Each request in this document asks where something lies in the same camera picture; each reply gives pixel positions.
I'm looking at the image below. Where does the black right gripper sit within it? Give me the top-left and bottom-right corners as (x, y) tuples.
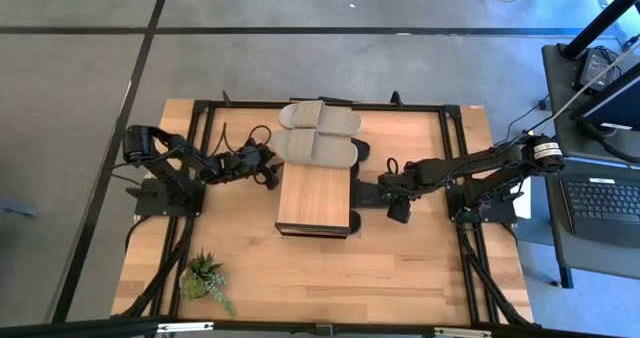
(350, 163), (429, 210)

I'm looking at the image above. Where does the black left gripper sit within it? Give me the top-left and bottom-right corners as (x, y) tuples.
(219, 145), (281, 190)

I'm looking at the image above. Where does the beige rubber slide sandal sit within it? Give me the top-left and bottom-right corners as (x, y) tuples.
(269, 127), (360, 170)
(278, 100), (364, 138)

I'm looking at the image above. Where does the small green potted plant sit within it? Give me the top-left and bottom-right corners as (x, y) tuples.
(178, 250), (237, 318)

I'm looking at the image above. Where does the white paper sheet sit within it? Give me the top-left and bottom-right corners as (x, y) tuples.
(510, 190), (532, 220)

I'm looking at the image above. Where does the grey side desk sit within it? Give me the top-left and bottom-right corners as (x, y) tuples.
(542, 42), (640, 282)

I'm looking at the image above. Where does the black laptop keyboard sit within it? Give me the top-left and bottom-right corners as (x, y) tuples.
(559, 176), (640, 249)

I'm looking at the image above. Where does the black rig beam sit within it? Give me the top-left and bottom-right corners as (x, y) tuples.
(0, 316), (640, 338)

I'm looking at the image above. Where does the grey floor object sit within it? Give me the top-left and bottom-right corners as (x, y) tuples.
(0, 200), (40, 218)

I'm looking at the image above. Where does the black power adapter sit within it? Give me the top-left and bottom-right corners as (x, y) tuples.
(579, 47), (621, 90)

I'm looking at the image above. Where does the dark computer monitor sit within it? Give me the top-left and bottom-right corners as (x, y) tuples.
(572, 62), (640, 132)

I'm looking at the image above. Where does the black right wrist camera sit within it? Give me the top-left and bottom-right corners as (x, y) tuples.
(386, 199), (412, 225)

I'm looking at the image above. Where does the wooden shelf with black frame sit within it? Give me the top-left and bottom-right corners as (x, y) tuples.
(273, 97), (354, 240)

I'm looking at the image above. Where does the black aluminium table frame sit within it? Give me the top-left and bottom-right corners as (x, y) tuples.
(119, 90), (534, 327)

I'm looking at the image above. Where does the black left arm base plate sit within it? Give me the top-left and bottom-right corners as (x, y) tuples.
(133, 177), (206, 218)

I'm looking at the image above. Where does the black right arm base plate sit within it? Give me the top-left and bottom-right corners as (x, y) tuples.
(445, 183), (519, 225)

